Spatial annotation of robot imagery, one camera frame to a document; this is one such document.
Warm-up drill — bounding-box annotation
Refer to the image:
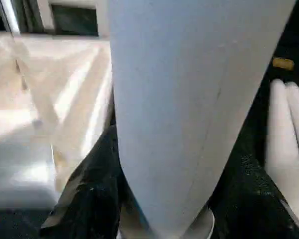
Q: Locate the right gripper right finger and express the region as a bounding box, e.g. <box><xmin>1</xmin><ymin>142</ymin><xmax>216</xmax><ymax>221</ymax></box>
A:
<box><xmin>210</xmin><ymin>154</ymin><xmax>299</xmax><ymax>239</ymax></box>

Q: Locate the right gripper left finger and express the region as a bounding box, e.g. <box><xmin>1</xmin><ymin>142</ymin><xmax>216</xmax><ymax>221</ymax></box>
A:
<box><xmin>39</xmin><ymin>124</ymin><xmax>152</xmax><ymax>239</ymax></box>

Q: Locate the white plastic table top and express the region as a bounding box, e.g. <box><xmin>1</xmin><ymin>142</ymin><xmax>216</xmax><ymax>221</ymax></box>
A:
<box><xmin>0</xmin><ymin>32</ymin><xmax>115</xmax><ymax>207</ymax></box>

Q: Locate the black mat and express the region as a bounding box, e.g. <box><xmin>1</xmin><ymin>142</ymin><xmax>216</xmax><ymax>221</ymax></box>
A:
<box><xmin>0</xmin><ymin>69</ymin><xmax>299</xmax><ymax>239</ymax></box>

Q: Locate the black case with brass label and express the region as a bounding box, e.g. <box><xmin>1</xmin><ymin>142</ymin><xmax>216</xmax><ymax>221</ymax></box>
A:
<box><xmin>264</xmin><ymin>0</ymin><xmax>299</xmax><ymax>83</ymax></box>

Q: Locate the white cabinet with glass doors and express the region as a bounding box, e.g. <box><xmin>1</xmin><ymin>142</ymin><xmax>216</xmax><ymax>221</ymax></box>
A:
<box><xmin>0</xmin><ymin>0</ymin><xmax>110</xmax><ymax>40</ymax></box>

